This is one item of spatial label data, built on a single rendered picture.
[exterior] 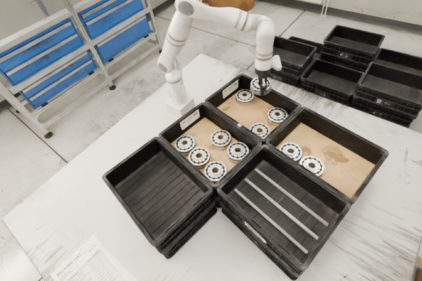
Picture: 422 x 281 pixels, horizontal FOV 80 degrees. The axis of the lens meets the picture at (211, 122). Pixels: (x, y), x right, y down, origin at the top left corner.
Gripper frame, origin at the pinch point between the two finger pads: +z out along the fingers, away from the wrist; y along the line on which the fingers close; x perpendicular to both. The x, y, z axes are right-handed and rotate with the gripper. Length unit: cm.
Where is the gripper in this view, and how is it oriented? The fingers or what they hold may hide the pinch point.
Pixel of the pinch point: (261, 89)
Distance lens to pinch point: 125.9
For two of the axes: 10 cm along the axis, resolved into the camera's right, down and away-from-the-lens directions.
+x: 9.9, -0.4, -0.9
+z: 1.0, 6.4, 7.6
